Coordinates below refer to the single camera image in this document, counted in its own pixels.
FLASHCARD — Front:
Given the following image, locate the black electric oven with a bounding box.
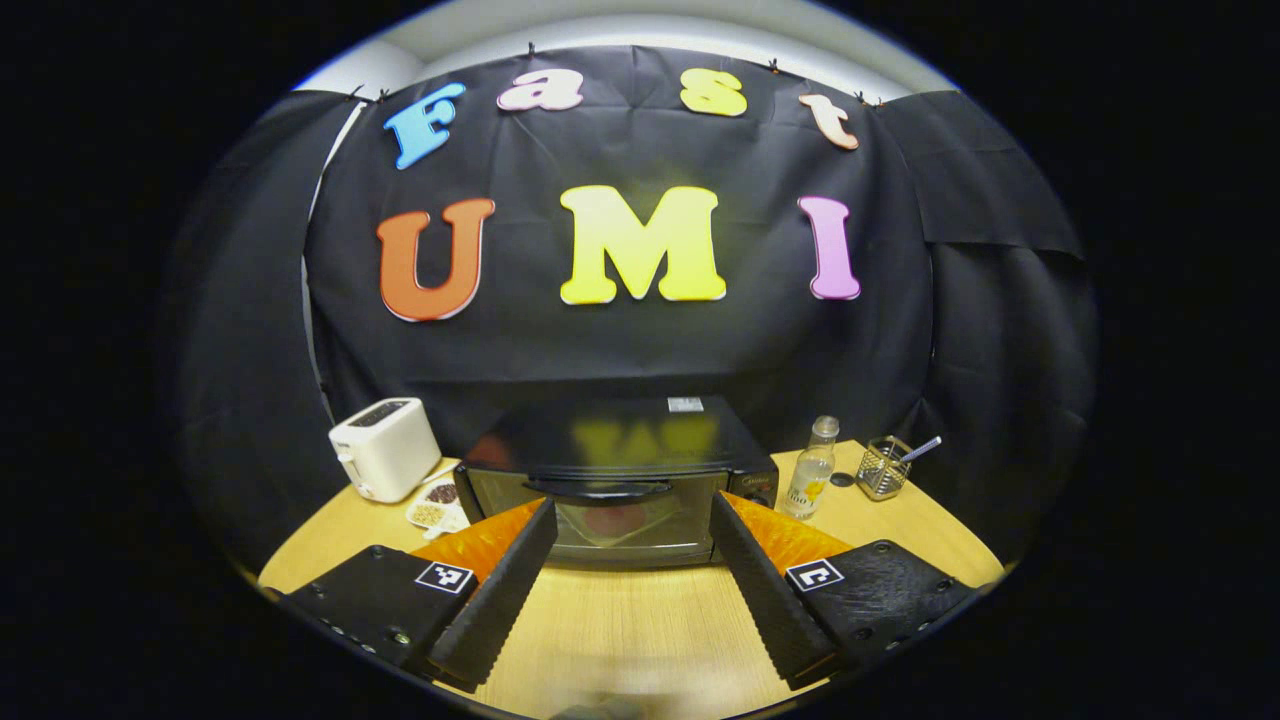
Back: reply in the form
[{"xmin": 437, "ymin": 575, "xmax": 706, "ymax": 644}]
[{"xmin": 453, "ymin": 395, "xmax": 781, "ymax": 571}]

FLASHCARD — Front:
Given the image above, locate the clear glass bottle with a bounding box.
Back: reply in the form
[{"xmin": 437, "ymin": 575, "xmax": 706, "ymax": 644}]
[{"xmin": 783, "ymin": 416, "xmax": 841, "ymax": 521}]

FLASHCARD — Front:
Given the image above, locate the white toaster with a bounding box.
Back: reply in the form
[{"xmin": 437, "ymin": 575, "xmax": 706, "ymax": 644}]
[{"xmin": 328, "ymin": 397, "xmax": 443, "ymax": 504}]

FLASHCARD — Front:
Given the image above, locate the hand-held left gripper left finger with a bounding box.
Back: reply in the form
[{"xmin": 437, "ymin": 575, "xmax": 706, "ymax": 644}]
[{"xmin": 283, "ymin": 497, "xmax": 559, "ymax": 693}]

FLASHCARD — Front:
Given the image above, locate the metal wire mesh holder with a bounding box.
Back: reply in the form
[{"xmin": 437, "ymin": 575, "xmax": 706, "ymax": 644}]
[{"xmin": 856, "ymin": 436, "xmax": 913, "ymax": 501}]

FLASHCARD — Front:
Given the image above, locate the pink round food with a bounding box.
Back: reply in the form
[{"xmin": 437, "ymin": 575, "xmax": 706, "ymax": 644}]
[{"xmin": 578, "ymin": 503, "xmax": 653, "ymax": 541}]

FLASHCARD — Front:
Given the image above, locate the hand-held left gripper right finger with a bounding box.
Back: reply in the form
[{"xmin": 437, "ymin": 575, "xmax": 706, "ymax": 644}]
[{"xmin": 708, "ymin": 490, "xmax": 981, "ymax": 691}]

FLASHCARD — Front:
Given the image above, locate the black backdrop cloth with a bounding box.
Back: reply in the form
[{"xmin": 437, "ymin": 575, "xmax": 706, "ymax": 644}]
[{"xmin": 160, "ymin": 45, "xmax": 1101, "ymax": 571}]

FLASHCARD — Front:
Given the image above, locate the white divided snack dish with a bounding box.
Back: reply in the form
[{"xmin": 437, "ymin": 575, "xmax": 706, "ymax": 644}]
[{"xmin": 406, "ymin": 478, "xmax": 471, "ymax": 539}]

